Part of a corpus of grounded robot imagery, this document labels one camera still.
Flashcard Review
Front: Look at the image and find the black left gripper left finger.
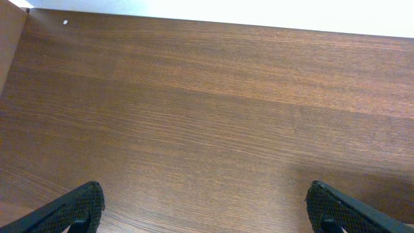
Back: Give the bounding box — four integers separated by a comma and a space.
1, 181, 105, 233

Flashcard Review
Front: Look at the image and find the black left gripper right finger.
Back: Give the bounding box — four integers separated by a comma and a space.
305, 181, 413, 233

